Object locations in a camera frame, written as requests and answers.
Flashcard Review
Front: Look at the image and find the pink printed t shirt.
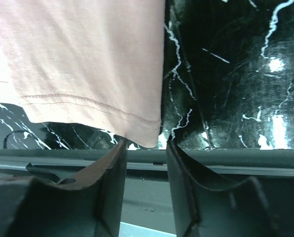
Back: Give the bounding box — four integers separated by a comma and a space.
0, 0, 166, 148

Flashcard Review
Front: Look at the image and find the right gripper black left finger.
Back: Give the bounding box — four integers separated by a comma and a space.
0, 141, 127, 237

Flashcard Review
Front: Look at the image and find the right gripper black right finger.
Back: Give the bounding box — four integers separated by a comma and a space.
167, 141, 294, 237

